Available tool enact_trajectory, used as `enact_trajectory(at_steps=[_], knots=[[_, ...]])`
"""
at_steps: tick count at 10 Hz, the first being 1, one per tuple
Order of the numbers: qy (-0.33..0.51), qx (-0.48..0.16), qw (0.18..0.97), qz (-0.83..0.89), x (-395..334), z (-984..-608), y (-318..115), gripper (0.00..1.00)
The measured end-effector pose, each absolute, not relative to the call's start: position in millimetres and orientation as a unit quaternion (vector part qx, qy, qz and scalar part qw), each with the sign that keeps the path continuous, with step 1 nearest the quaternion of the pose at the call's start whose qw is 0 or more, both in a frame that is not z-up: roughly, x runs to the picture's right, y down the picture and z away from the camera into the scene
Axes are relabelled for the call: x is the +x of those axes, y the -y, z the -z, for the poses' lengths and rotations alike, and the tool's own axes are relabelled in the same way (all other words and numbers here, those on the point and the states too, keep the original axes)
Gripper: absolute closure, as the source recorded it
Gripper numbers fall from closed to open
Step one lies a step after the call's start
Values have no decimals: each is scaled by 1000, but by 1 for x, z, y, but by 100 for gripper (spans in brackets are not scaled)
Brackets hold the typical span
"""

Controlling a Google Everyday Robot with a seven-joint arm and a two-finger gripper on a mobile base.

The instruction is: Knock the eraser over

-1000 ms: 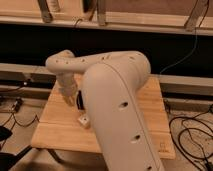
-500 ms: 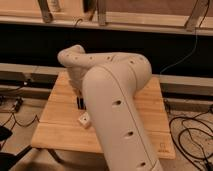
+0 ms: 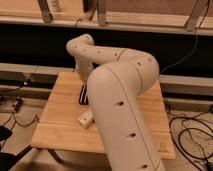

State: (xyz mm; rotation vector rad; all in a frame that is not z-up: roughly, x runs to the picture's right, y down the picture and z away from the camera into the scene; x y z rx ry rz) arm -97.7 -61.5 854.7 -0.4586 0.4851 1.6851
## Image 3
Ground black striped eraser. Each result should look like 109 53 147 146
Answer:
79 84 88 105

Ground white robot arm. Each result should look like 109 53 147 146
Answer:
66 34 165 171

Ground white rectangular block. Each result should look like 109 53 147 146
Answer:
78 110 94 128

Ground wooden table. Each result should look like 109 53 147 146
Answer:
31 72 176 159

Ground black floor cables left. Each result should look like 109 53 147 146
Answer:
0 94 40 141

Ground black floor cables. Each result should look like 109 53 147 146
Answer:
0 94 40 141
164 101 213 171

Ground black hanging cable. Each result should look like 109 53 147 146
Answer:
159 0 213 75

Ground wooden shelf frame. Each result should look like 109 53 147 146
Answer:
0 0 213 37

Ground black floor cables right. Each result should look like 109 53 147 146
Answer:
164 101 213 171

